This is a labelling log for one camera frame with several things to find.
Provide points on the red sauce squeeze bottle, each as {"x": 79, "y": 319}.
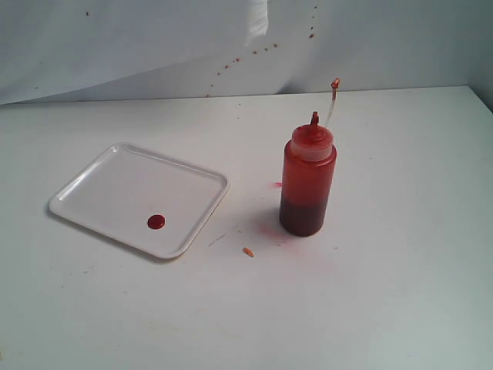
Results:
{"x": 308, "y": 167}

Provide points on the white square plastic tray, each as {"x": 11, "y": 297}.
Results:
{"x": 117, "y": 192}

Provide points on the red sauce blob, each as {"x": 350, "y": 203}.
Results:
{"x": 156, "y": 221}

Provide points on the small orange crumb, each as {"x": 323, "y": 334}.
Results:
{"x": 248, "y": 252}

